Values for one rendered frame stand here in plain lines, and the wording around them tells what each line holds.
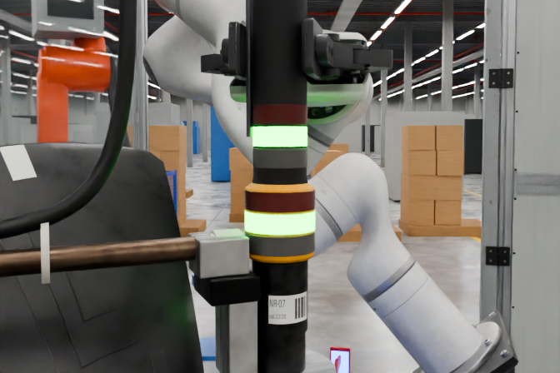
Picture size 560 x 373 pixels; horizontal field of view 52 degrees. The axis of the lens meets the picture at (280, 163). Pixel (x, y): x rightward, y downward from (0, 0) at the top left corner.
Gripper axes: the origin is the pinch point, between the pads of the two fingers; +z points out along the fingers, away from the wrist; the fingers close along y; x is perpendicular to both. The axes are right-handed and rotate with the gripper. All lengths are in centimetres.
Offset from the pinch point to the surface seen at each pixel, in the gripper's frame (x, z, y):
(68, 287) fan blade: -14.7, 2.6, 12.9
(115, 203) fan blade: -10.1, -3.4, 12.8
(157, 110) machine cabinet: 40, -964, 441
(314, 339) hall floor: -151, -363, 54
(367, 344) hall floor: -151, -361, 16
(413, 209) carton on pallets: -113, -814, -22
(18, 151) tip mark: -6.4, -1.8, 19.5
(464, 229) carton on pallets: -140, -815, -92
